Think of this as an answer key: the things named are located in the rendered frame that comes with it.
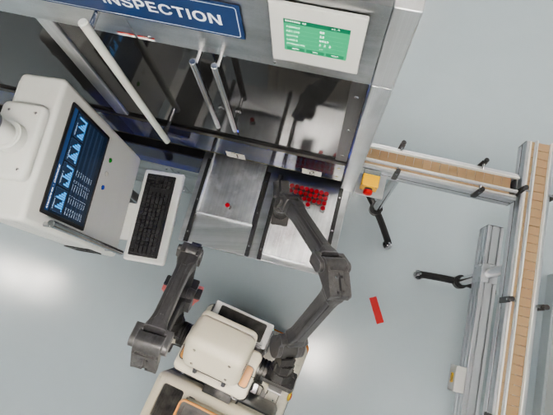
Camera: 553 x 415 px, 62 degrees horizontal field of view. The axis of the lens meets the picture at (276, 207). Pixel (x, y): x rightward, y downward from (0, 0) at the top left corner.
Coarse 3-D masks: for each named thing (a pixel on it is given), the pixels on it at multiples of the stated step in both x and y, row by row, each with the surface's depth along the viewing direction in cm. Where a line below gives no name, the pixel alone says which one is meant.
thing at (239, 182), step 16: (224, 160) 213; (240, 160) 213; (208, 176) 211; (224, 176) 211; (240, 176) 211; (256, 176) 211; (208, 192) 210; (224, 192) 209; (240, 192) 209; (256, 192) 209; (208, 208) 208; (224, 208) 207; (240, 208) 207; (256, 208) 205
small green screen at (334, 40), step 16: (272, 0) 95; (272, 16) 100; (288, 16) 98; (304, 16) 97; (320, 16) 96; (336, 16) 95; (352, 16) 94; (368, 16) 93; (272, 32) 105; (288, 32) 104; (304, 32) 102; (320, 32) 101; (336, 32) 99; (352, 32) 98; (272, 48) 111; (288, 48) 110; (304, 48) 108; (320, 48) 106; (336, 48) 105; (352, 48) 103; (320, 64) 113; (336, 64) 111; (352, 64) 109
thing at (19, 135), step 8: (0, 120) 131; (8, 120) 141; (0, 128) 133; (8, 128) 136; (16, 128) 140; (24, 128) 143; (0, 136) 135; (8, 136) 137; (16, 136) 139; (24, 136) 142; (0, 144) 139; (8, 144) 139; (16, 144) 140; (24, 144) 142; (8, 152) 142
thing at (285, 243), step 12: (312, 216) 205; (324, 216) 204; (276, 228) 204; (288, 228) 204; (324, 228) 203; (276, 240) 202; (288, 240) 202; (300, 240) 202; (264, 252) 201; (276, 252) 201; (288, 252) 201; (300, 252) 201
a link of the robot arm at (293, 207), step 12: (288, 204) 161; (300, 204) 161; (288, 216) 161; (300, 216) 154; (300, 228) 152; (312, 228) 148; (312, 240) 144; (324, 240) 143; (312, 252) 138; (324, 252) 138; (336, 252) 139; (312, 264) 137; (324, 264) 133; (348, 264) 137
